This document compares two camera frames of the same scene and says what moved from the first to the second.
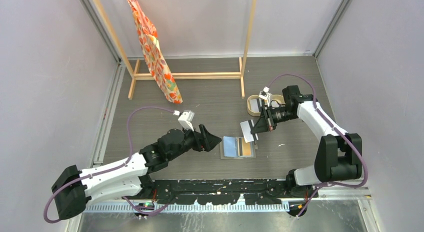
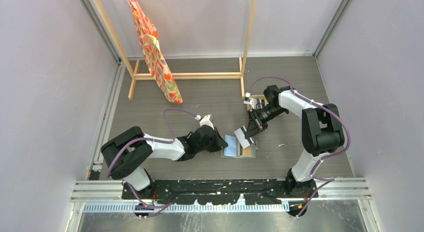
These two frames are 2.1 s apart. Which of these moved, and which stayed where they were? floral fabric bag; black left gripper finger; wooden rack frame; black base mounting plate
Moved: black left gripper finger
Stayed: black base mounting plate; floral fabric bag; wooden rack frame
